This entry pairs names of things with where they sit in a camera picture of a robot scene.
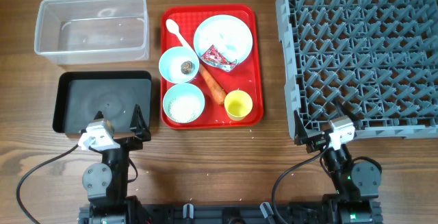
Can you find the red snack wrapper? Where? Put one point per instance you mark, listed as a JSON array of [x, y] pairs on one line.
[[214, 58]]

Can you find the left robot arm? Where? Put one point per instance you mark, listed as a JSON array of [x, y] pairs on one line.
[[106, 182]]

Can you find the light blue bowl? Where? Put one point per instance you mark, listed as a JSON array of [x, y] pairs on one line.
[[171, 61]]

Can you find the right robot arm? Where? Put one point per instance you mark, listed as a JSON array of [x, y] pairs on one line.
[[356, 180]]

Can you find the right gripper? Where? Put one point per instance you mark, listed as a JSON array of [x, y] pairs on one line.
[[315, 142]]

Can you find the orange carrot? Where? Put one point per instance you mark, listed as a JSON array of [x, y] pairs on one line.
[[216, 90]]

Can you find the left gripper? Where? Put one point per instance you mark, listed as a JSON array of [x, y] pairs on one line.
[[138, 126]]

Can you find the red serving tray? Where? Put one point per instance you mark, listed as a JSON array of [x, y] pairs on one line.
[[246, 76]]

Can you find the white plastic spoon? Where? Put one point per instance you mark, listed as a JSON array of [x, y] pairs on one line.
[[173, 28]]

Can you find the light blue plate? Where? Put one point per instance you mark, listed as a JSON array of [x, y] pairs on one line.
[[228, 34]]

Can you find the green bowl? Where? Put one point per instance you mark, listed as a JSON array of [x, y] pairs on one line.
[[184, 89]]

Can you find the brown mushroom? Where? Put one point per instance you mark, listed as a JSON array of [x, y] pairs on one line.
[[187, 67]]

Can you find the clear plastic bin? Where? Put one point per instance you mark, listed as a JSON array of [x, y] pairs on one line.
[[72, 32]]

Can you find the black waste tray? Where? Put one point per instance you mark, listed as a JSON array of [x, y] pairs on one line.
[[81, 94]]

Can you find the white rice pile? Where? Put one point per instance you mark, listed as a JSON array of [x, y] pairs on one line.
[[184, 109]]

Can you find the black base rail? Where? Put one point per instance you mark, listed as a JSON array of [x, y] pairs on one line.
[[226, 213]]

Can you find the yellow cup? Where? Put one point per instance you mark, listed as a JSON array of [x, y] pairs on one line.
[[238, 104]]

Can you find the grey dishwasher rack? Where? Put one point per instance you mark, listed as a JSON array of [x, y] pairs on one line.
[[378, 57]]

